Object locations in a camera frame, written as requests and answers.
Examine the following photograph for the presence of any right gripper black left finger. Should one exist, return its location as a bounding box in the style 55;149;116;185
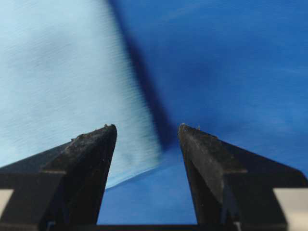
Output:
0;125;117;231

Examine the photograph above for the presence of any light blue towel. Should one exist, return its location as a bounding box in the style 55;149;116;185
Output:
0;0;161;187

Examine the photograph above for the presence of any dark blue table cloth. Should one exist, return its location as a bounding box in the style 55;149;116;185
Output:
98;0;308;225

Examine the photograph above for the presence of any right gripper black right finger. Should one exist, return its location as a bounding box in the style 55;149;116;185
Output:
178;124;308;231

